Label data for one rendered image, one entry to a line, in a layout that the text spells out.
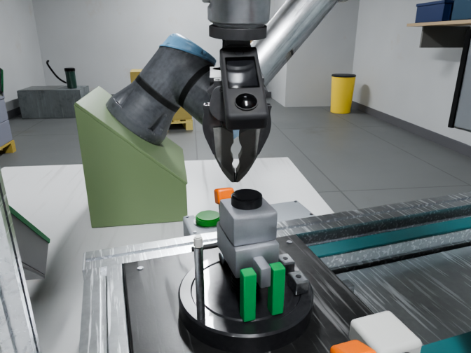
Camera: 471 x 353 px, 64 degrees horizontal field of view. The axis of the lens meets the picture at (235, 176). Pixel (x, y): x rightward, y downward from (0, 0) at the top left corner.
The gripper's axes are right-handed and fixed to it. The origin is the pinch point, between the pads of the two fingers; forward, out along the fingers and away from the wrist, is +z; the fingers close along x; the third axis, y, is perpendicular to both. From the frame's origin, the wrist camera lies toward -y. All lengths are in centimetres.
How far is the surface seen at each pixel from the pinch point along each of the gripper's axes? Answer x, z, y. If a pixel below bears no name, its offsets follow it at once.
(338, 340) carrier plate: -8.3, 4.1, -24.4
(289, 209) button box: -9.8, 9.8, 5.8
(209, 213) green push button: 3.9, 8.3, 2.9
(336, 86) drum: -209, 148, 582
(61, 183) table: 45, 27, 45
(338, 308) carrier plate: -9.7, 4.7, -20.1
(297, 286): -5.1, 1.7, -19.9
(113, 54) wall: 203, 135, 768
